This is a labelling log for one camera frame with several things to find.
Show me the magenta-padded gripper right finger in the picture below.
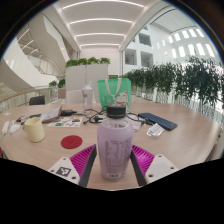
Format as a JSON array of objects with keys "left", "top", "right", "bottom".
[{"left": 129, "top": 144, "right": 180, "bottom": 187}]

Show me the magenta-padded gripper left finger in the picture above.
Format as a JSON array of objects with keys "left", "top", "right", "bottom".
[{"left": 48, "top": 143, "right": 98, "bottom": 188}]

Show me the purple drink bottle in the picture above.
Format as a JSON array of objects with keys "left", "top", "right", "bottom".
[{"left": 96, "top": 103, "right": 135, "bottom": 182}]

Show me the flat round red coaster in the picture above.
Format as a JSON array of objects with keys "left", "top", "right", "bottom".
[{"left": 60, "top": 134, "right": 84, "bottom": 150}]

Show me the long white sachet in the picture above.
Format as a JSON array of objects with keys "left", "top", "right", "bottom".
[{"left": 146, "top": 122, "right": 165, "bottom": 138}]

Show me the dark blue keyboard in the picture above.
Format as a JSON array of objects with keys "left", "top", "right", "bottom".
[{"left": 137, "top": 112, "right": 179, "bottom": 132}]

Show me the colourful sticker sheet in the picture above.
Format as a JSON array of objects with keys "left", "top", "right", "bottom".
[{"left": 47, "top": 116, "right": 84, "bottom": 129}]

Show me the small black case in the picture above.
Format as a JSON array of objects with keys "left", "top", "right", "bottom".
[{"left": 60, "top": 109, "right": 77, "bottom": 117}]

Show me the pale yellow mug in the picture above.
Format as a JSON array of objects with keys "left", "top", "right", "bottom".
[{"left": 22, "top": 116, "right": 46, "bottom": 144}]

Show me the white chair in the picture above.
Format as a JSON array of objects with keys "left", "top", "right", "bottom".
[{"left": 65, "top": 89, "right": 84, "bottom": 104}]

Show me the green tote bag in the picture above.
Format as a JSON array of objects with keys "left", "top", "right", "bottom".
[{"left": 96, "top": 77, "right": 132, "bottom": 109}]

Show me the white computer mouse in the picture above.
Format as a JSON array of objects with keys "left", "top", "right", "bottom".
[{"left": 9, "top": 123, "right": 22, "bottom": 134}]

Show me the black office chair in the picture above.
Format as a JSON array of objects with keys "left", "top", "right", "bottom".
[{"left": 28, "top": 95, "right": 46, "bottom": 106}]

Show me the planter box with green plants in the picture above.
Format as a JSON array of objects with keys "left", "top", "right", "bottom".
[{"left": 48, "top": 78, "right": 67, "bottom": 100}]

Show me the white cabinet topped with plants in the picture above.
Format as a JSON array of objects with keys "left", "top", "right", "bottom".
[{"left": 64, "top": 56, "right": 112, "bottom": 104}]

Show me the row of green hedge plants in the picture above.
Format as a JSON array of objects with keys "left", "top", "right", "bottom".
[{"left": 124, "top": 56, "right": 224, "bottom": 114}]

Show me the tangle of black cables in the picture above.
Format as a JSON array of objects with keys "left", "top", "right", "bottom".
[{"left": 82, "top": 108, "right": 148, "bottom": 126}]

